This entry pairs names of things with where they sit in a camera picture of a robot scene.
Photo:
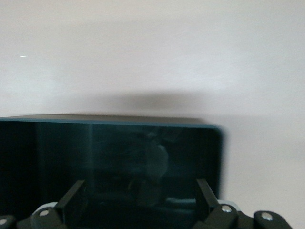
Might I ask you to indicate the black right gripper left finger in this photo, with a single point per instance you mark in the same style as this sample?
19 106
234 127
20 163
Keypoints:
47 218

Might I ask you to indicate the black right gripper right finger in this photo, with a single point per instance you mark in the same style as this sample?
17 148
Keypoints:
224 217

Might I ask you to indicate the black plastic box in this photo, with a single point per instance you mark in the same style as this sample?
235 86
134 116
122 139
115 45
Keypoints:
71 155

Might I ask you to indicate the brown table mat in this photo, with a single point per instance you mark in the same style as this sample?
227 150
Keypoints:
143 59

